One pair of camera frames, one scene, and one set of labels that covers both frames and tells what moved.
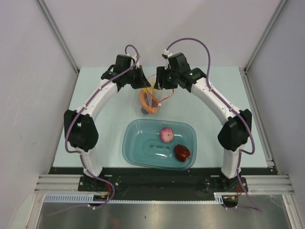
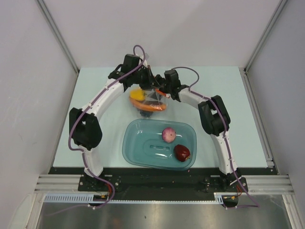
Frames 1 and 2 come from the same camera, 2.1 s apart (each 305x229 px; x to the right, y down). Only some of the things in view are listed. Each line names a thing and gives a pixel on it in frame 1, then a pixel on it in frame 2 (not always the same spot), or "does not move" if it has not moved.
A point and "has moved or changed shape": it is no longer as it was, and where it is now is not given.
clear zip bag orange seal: x=149 y=99 has moved or changed shape
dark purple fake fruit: x=181 y=152 does not move
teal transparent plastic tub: x=142 y=144 does not move
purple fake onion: x=166 y=134 does not move
